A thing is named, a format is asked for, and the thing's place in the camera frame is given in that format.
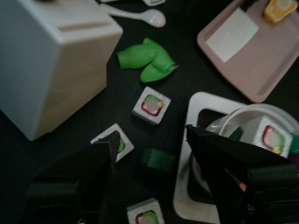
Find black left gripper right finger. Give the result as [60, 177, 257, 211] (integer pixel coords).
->
[184, 124, 299, 224]

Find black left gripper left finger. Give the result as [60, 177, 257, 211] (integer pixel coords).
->
[18, 130, 123, 224]

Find white square sushi piece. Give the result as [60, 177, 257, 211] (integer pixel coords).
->
[126, 198, 166, 224]
[90, 122, 136, 163]
[131, 86, 172, 126]
[251, 115, 295, 158]

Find white toy pot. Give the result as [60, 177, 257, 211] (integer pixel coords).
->
[204, 103, 299, 160]

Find yellow toy food piece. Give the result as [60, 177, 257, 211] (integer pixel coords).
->
[262, 0, 299, 25]

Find white toy stove base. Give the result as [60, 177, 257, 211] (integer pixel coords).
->
[172, 91, 250, 224]

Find dark green toy block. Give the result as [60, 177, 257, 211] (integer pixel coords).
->
[139, 148, 178, 173]

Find white toy appliance box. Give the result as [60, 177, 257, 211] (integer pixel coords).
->
[0, 0, 124, 142]

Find pink plastic tray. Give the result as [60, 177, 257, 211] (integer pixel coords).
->
[196, 0, 299, 104]

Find green toy leaf garnish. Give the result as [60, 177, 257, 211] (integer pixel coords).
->
[116, 37, 180, 84]

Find white paper card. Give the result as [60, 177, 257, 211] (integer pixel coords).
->
[204, 7, 261, 64]

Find white plastic toy spoon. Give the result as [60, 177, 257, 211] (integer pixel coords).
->
[99, 3, 167, 29]

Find white toy utensil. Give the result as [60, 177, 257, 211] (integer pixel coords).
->
[142, 0, 167, 7]

